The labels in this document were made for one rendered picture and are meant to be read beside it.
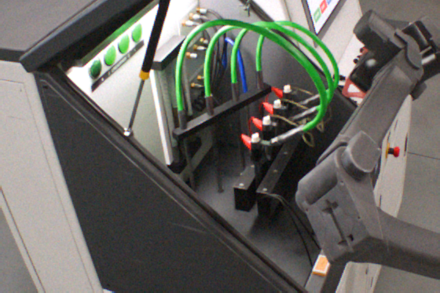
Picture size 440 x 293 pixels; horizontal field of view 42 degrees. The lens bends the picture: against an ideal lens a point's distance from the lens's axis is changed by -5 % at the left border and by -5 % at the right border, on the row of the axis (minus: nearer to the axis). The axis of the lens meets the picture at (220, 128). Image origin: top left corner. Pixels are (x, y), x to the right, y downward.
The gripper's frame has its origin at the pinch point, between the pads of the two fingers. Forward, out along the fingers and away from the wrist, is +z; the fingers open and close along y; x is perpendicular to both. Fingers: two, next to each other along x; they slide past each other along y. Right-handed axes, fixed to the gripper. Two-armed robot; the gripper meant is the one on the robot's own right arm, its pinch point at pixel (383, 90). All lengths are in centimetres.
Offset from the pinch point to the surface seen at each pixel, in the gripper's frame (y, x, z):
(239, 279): -11, 51, 20
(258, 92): 16.7, 0.1, 36.2
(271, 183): -3.4, 19.1, 31.8
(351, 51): 7, -54, 45
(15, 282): 12, 50, 192
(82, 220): 19, 61, 44
